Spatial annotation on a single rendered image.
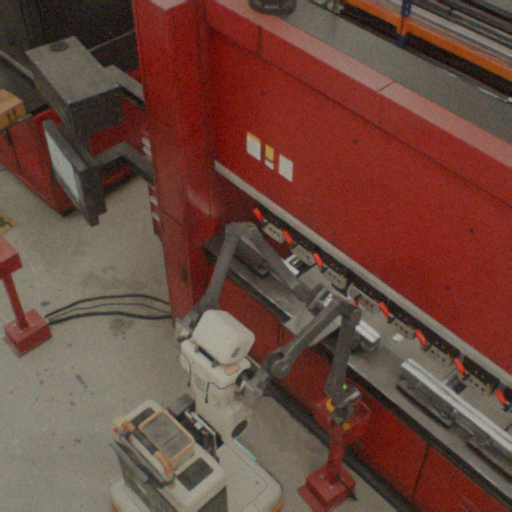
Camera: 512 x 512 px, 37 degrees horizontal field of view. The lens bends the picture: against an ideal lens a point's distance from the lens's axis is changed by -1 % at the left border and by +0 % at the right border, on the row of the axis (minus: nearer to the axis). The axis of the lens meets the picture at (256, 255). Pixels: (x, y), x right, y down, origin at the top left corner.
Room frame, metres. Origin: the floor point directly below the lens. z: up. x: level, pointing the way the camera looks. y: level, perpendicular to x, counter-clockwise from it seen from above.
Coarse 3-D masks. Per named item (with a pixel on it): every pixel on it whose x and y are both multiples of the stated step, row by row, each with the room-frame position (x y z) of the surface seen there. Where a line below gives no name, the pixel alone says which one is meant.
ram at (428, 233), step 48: (240, 48) 2.83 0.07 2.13; (240, 96) 2.83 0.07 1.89; (288, 96) 2.61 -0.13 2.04; (240, 144) 2.83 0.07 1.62; (288, 144) 2.60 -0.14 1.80; (336, 144) 2.41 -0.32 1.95; (384, 144) 2.24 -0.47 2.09; (288, 192) 2.60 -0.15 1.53; (336, 192) 2.39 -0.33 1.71; (384, 192) 2.21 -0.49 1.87; (432, 192) 2.06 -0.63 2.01; (480, 192) 1.93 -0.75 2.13; (336, 240) 2.37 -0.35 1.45; (384, 240) 2.19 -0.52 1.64; (432, 240) 2.03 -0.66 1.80; (480, 240) 1.89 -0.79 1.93; (432, 288) 1.99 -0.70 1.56; (480, 288) 1.85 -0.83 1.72; (480, 336) 1.81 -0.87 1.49
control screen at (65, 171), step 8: (48, 136) 2.99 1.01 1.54; (48, 144) 3.02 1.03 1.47; (56, 144) 2.89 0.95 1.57; (56, 152) 2.92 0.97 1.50; (56, 160) 2.95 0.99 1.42; (64, 160) 2.83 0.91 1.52; (56, 168) 2.98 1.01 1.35; (64, 168) 2.86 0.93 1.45; (64, 176) 2.89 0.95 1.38; (72, 176) 2.77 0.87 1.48; (72, 184) 2.79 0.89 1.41; (72, 192) 2.82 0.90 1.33
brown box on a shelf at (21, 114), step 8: (0, 96) 3.97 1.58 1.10; (8, 96) 3.96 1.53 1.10; (0, 104) 3.88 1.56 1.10; (8, 104) 3.88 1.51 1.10; (16, 104) 3.89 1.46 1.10; (0, 112) 3.80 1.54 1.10; (8, 112) 3.83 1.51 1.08; (16, 112) 3.87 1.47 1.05; (24, 112) 3.92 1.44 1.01; (0, 120) 3.78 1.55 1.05; (8, 120) 3.82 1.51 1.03; (16, 120) 3.86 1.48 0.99; (24, 120) 3.87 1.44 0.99; (0, 128) 3.77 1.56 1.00; (8, 128) 3.79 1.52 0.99
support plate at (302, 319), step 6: (318, 300) 2.40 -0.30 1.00; (324, 300) 2.40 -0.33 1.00; (300, 312) 2.33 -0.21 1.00; (306, 312) 2.33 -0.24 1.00; (294, 318) 2.29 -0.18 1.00; (300, 318) 2.29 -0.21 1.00; (306, 318) 2.29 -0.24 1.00; (312, 318) 2.29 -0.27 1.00; (288, 324) 2.26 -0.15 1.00; (294, 324) 2.26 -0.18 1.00; (300, 324) 2.26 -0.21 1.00; (306, 324) 2.26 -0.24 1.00; (330, 324) 2.26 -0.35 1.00; (294, 330) 2.22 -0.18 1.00; (300, 330) 2.22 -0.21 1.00; (324, 330) 2.22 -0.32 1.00; (330, 330) 2.22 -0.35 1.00; (318, 336) 2.19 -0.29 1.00; (324, 336) 2.19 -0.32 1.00; (312, 342) 2.15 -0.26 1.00
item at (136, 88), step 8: (112, 72) 3.31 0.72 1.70; (120, 72) 3.31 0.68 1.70; (120, 80) 3.24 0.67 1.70; (128, 80) 3.24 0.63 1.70; (120, 88) 3.26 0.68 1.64; (128, 88) 3.17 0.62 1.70; (136, 88) 3.17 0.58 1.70; (128, 96) 3.19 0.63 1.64; (136, 96) 3.10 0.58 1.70; (136, 104) 3.12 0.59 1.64; (144, 104) 3.12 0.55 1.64
